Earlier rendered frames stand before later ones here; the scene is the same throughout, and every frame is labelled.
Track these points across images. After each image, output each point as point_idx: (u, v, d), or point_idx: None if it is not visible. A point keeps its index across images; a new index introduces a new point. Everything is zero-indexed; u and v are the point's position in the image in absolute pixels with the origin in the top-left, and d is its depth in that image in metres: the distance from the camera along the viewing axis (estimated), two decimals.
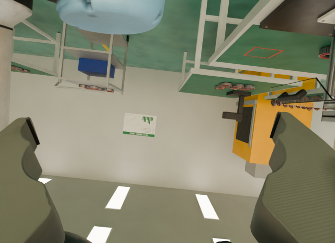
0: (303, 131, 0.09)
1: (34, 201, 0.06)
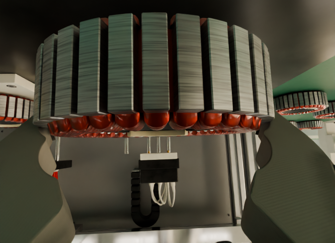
0: (287, 126, 0.09)
1: (47, 196, 0.06)
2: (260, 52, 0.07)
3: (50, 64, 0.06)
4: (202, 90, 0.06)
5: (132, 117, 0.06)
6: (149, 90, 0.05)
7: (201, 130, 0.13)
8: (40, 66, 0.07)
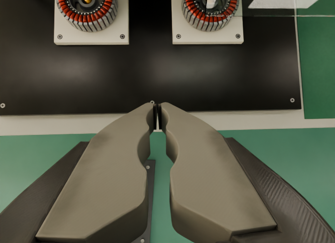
0: (183, 115, 0.10)
1: (134, 184, 0.06)
2: (70, 24, 0.40)
3: (105, 24, 0.40)
4: (79, 25, 0.38)
5: (88, 21, 0.38)
6: (87, 26, 0.39)
7: None
8: (109, 21, 0.40)
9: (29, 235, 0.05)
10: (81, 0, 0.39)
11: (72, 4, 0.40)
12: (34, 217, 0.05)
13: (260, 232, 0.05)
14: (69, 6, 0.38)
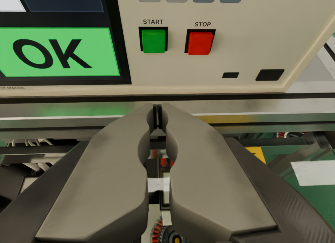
0: (183, 115, 0.10)
1: (134, 184, 0.06)
2: None
3: None
4: None
5: None
6: None
7: None
8: None
9: (29, 235, 0.05)
10: None
11: None
12: (34, 217, 0.05)
13: (260, 232, 0.05)
14: None
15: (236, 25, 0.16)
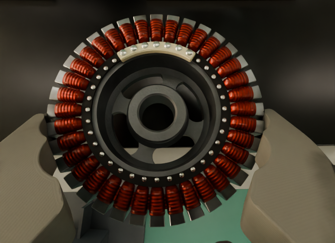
0: (286, 127, 0.09)
1: (48, 196, 0.06)
2: None
3: (218, 193, 0.11)
4: (130, 220, 0.10)
5: (172, 214, 0.09)
6: (160, 223, 0.10)
7: (103, 74, 0.11)
8: None
9: None
10: (137, 117, 0.11)
11: (104, 124, 0.12)
12: None
13: None
14: (96, 151, 0.10)
15: None
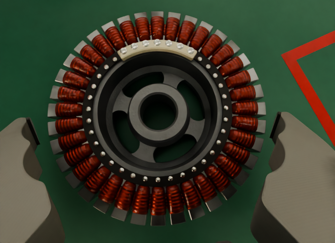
0: (303, 131, 0.09)
1: (34, 201, 0.06)
2: None
3: (219, 192, 0.11)
4: (132, 219, 0.10)
5: (173, 213, 0.09)
6: (161, 222, 0.10)
7: (103, 73, 0.10)
8: (229, 180, 0.12)
9: None
10: (137, 116, 0.11)
11: (105, 123, 0.12)
12: None
13: None
14: (97, 150, 0.10)
15: None
